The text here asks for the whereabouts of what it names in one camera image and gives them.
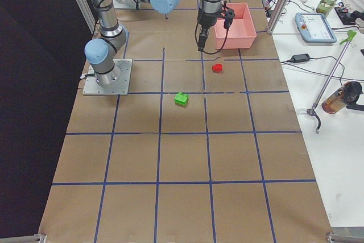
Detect long reacher grabber tool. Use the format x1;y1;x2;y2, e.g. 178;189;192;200
301;30;357;135

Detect amber water bottle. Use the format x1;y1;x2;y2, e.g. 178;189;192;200
321;81;363;114

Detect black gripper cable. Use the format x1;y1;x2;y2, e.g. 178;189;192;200
194;18;230;55

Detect pink plastic box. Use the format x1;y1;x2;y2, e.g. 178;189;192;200
214;3;257;50

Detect black power adapter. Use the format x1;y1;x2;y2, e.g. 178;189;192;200
290;53;311;63

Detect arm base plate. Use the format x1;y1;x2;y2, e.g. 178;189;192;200
83;59;133;96

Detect robot teach pendant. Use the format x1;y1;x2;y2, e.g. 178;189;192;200
295;13;337;43

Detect red toy block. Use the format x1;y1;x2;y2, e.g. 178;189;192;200
212;63;223;73

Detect aluminium frame post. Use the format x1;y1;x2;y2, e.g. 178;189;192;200
266;0;302;35

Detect green drink bottle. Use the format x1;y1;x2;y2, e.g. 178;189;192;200
316;0;337;17

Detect green toy block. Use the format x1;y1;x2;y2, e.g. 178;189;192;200
174;92;189;106

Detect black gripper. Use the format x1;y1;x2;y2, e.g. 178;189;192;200
197;1;235;52

